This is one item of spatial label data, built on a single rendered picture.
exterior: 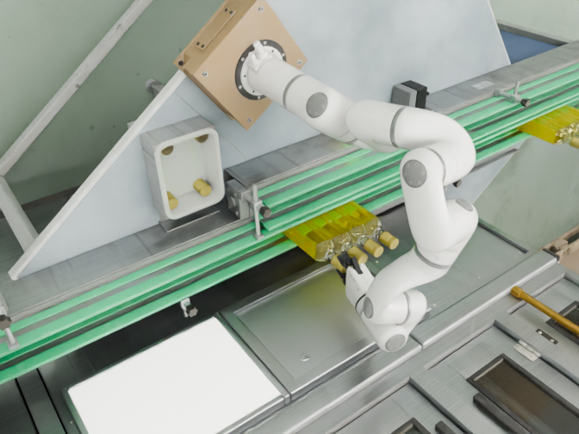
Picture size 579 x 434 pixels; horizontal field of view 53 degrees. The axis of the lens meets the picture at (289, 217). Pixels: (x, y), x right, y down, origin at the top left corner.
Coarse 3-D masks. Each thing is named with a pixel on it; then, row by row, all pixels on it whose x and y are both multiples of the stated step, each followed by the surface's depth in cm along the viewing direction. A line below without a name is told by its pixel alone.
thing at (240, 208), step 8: (232, 184) 157; (240, 184) 157; (232, 192) 157; (232, 200) 158; (240, 200) 156; (232, 208) 161; (240, 208) 157; (248, 208) 159; (240, 216) 159; (248, 216) 160
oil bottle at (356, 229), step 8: (336, 208) 169; (328, 216) 166; (336, 216) 166; (344, 216) 165; (344, 224) 162; (352, 224) 162; (360, 224) 162; (352, 232) 160; (360, 232) 160; (352, 240) 160
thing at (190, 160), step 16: (208, 128) 144; (160, 144) 139; (176, 144) 149; (192, 144) 152; (208, 144) 151; (160, 160) 140; (176, 160) 151; (192, 160) 154; (208, 160) 154; (160, 176) 142; (176, 176) 154; (192, 176) 157; (208, 176) 158; (176, 192) 156; (192, 192) 159; (224, 192) 157; (176, 208) 153; (192, 208) 153
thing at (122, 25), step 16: (144, 0) 185; (128, 16) 184; (112, 32) 184; (96, 48) 185; (96, 64) 185; (80, 80) 184; (64, 96) 184; (48, 112) 183; (32, 128) 183; (16, 144) 183; (0, 160) 184; (16, 160) 184; (0, 176) 183; (0, 192) 173; (16, 208) 165; (16, 224) 160; (32, 240) 152
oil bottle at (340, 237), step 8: (320, 216) 166; (320, 224) 162; (328, 224) 162; (336, 224) 162; (328, 232) 159; (336, 232) 159; (344, 232) 159; (336, 240) 157; (344, 240) 157; (336, 248) 158
